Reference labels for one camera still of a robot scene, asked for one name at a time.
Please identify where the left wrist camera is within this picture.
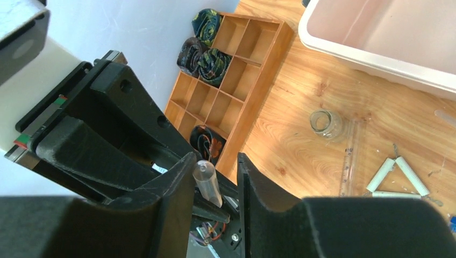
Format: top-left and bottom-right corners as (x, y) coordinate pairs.
(1, 0), (81, 154)

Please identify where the rolled dark floral tie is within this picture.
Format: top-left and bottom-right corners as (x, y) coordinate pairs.
(189, 125), (226, 166)

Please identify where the blue capped tube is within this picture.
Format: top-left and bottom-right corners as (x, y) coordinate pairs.
(449, 216), (456, 233)

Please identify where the clear plastic funnel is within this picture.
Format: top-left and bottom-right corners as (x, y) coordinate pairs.
(434, 110), (456, 127)

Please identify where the clay pipe triangle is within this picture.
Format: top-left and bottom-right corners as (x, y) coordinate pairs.
(365, 144), (444, 207)

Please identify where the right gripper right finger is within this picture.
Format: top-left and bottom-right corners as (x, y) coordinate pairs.
(237, 153), (455, 257)

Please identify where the rolled patterned tie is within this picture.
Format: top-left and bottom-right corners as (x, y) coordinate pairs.
(197, 48), (232, 88)
(191, 9), (222, 47)
(176, 37), (209, 78)

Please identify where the clear glass test tube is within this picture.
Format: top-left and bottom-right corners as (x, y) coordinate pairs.
(193, 160), (223, 207)

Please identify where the small glass flask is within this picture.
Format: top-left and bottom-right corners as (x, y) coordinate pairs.
(309, 109), (346, 141)

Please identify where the wooden compartment tray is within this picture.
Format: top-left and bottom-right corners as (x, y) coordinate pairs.
(165, 12), (294, 176)

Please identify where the pink plastic bin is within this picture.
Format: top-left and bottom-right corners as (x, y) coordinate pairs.
(298, 0), (455, 100)

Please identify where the glass graduated tube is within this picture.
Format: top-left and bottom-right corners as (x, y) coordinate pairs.
(339, 119), (364, 197)

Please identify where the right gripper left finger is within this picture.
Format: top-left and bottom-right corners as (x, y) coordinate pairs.
(1, 153), (197, 257)

